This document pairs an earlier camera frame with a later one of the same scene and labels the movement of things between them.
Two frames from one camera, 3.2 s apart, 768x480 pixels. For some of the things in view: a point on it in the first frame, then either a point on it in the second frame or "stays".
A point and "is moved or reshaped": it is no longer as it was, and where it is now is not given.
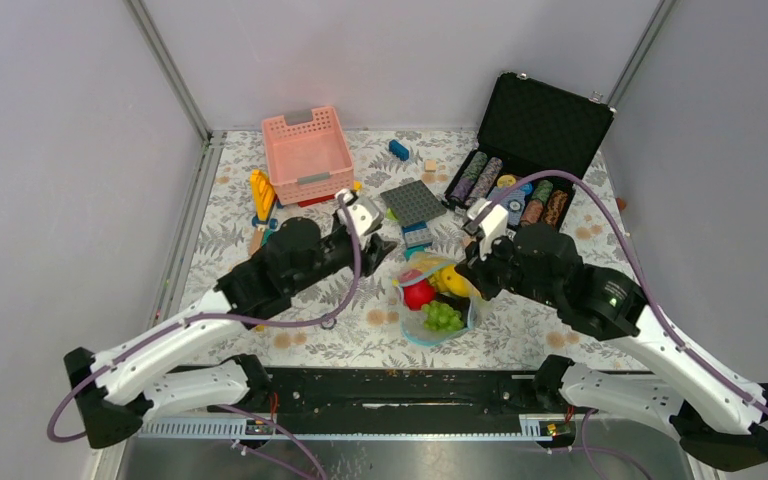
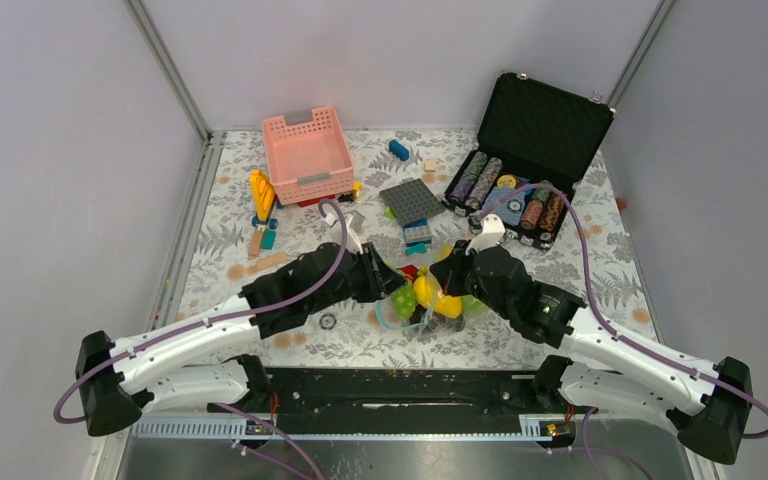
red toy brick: [315, 200] stays
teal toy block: [417, 248] stays
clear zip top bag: [436, 304] is moved or reshaped
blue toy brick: [395, 148] stays
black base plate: [380, 392] stays
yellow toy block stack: [262, 193] stays
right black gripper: [477, 269] → [448, 270]
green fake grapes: [441, 316] → [404, 301]
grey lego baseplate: [412, 202] stays
